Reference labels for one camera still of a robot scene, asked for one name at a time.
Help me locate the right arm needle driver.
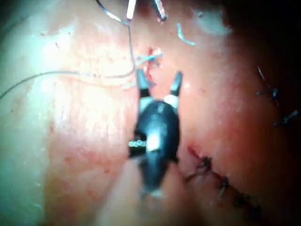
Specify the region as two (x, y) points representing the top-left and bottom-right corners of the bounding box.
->
(128, 94), (182, 196)

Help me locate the left arm needle driver jaw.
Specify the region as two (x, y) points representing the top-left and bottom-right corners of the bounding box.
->
(126, 0), (137, 19)
(153, 0), (168, 21)

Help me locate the right arm needle driver jaw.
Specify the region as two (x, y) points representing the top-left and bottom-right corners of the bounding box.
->
(168, 71), (184, 97)
(137, 69), (151, 98)

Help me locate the blue stitching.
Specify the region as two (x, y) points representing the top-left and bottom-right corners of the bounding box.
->
(137, 48), (165, 66)
(255, 67), (300, 128)

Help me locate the cut-off blue thread piece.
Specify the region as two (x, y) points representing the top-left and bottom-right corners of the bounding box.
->
(176, 22), (197, 47)

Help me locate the tissue pad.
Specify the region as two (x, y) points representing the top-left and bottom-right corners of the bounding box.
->
(0, 0), (301, 226)

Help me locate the black stitching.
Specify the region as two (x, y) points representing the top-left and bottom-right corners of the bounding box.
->
(185, 155), (263, 215)

